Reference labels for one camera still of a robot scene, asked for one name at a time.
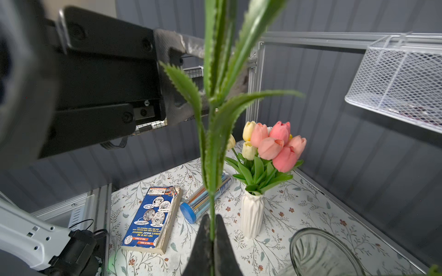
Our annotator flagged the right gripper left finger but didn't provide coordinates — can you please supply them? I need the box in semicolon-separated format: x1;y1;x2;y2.
183;214;213;276

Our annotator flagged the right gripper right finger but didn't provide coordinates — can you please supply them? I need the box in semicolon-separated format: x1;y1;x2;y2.
213;215;243;276

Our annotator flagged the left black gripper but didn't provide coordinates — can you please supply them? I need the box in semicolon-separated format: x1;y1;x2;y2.
37;6;249;159

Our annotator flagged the pink carnation stem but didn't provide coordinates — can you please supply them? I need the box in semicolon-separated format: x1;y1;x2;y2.
159;0;305;242

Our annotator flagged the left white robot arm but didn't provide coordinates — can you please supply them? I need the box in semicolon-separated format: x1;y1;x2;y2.
1;1;243;276

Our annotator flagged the white ribbed vase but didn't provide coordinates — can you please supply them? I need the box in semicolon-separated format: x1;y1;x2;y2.
241;191;265;239

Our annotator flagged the clear glass vase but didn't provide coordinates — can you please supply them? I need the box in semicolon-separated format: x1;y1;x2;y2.
290;228;365;276

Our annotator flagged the floral patterned table mat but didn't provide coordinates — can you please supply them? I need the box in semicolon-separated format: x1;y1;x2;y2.
106;139;429;276

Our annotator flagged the pink and yellow tulip bunch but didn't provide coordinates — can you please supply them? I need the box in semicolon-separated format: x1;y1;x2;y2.
225;121;307;196

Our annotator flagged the white wire mesh basket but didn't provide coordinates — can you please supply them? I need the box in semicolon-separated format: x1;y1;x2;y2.
345;32;442;133

